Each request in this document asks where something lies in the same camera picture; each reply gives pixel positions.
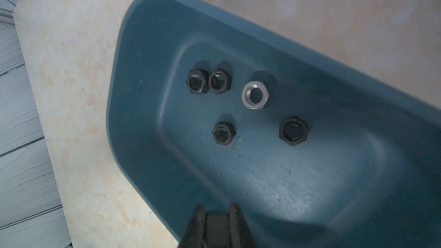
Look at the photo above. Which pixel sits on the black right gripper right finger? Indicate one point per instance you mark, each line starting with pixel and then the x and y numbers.
pixel 240 233

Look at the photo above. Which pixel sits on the silver hex nut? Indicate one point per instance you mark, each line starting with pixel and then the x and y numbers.
pixel 255 95

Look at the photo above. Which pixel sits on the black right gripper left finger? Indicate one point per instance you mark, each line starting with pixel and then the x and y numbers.
pixel 194 234

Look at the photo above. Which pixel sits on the black hex nut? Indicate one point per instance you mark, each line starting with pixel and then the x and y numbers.
pixel 223 133
pixel 197 81
pixel 293 131
pixel 220 81

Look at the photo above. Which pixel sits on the teal plastic storage box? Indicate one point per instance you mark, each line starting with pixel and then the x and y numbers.
pixel 367 176

